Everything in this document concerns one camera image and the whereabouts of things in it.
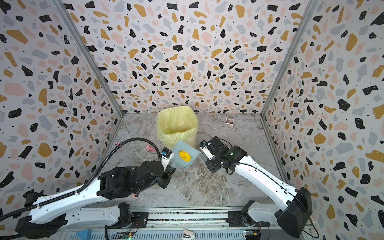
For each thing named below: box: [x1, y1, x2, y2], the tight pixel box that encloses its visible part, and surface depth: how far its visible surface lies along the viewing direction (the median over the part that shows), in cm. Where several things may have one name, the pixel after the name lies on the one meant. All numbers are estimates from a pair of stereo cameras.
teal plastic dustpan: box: [172, 140, 202, 169], surface depth 71 cm
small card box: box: [225, 115, 234, 127], surface depth 119 cm
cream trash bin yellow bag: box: [155, 105, 199, 150], surface depth 90 cm
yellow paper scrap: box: [179, 150, 192, 162], surface depth 70 cm
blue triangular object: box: [76, 229, 92, 240], surface depth 70 cm
